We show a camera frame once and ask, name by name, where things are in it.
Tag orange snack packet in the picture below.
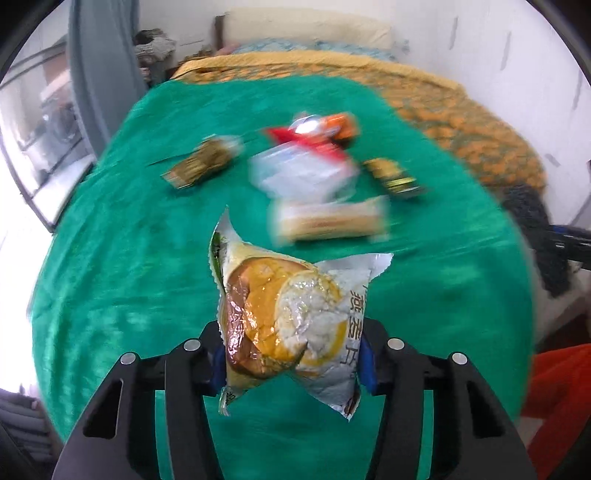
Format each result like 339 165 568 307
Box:
321 113 361 146

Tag cream padded headboard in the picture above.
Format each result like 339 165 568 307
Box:
224 9 393 49

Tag gold brown snack wrapper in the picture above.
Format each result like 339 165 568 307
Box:
161 136 243 190

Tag red snack packet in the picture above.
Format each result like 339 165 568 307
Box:
263 127 352 162

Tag beige biscuit box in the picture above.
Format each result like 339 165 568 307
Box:
270 196 391 245

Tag green patterned cloth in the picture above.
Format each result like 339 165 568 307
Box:
28 76 534 480

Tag yellow blanket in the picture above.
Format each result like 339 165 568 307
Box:
171 51 467 93

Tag yellow black snack wrapper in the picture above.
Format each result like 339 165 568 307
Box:
362 158 428 199

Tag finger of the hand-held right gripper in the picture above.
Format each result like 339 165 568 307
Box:
547 224 591 273

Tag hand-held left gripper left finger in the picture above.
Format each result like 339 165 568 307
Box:
53 320 227 480

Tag bread picture snack packet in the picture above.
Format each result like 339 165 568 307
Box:
209 207 394 423

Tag pile of clothes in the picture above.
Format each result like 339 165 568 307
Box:
134 28 178 68

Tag teal floral pillow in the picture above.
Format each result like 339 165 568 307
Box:
235 39 324 54
318 41 398 61

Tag black framed glass door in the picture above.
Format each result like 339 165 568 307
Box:
0 41 98 232

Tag black mesh net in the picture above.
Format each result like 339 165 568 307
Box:
501 185 573 298

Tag grey blue curtain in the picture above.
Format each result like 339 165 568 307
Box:
68 0 153 160

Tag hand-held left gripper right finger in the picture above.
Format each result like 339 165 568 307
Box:
358 318 539 480

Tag clear plastic box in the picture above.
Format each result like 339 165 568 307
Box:
248 143 361 204

